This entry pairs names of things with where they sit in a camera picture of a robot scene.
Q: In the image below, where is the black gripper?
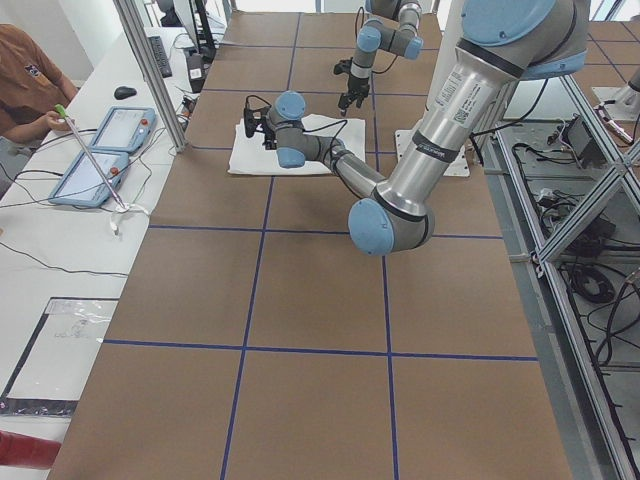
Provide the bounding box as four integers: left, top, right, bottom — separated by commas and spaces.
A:
262, 123, 277, 150
338, 75, 370, 111

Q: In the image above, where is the white long-sleeve printed shirt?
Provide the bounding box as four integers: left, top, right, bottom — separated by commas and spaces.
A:
228, 114, 366, 176

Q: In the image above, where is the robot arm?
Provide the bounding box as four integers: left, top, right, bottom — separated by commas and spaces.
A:
333, 0, 423, 116
245, 1, 590, 255

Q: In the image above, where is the black power adapter with label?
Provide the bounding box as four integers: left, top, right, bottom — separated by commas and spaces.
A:
186, 52, 206, 93

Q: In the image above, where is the upper blue teach pendant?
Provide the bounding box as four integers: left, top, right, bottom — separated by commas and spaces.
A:
90, 106, 157, 154

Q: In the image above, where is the blue teach pendant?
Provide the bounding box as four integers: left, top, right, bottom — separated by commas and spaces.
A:
48, 151, 129, 208
90, 106, 157, 154

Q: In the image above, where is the black keyboard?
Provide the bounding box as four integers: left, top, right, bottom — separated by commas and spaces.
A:
148, 36, 172, 78

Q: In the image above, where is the black computer mouse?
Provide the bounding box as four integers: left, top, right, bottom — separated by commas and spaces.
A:
113, 86, 137, 100

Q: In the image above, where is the lower blue teach pendant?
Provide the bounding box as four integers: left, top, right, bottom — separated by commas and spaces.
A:
48, 151, 129, 208

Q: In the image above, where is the silver rod with green tip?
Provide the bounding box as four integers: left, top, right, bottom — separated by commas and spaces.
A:
55, 104, 150, 236

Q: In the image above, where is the person in brown shirt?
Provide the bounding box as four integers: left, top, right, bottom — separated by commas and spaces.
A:
1, 24, 78, 144

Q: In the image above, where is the red object at corner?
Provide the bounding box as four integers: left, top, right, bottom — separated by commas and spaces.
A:
1, 430, 61, 470

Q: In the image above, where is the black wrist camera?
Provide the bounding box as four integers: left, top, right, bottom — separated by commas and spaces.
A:
243, 94, 271, 138
333, 59, 352, 75

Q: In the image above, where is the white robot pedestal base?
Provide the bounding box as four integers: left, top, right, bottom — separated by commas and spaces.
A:
394, 0, 505, 178

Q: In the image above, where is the aluminium frame post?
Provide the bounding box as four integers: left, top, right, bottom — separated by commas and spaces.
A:
113, 0, 187, 153

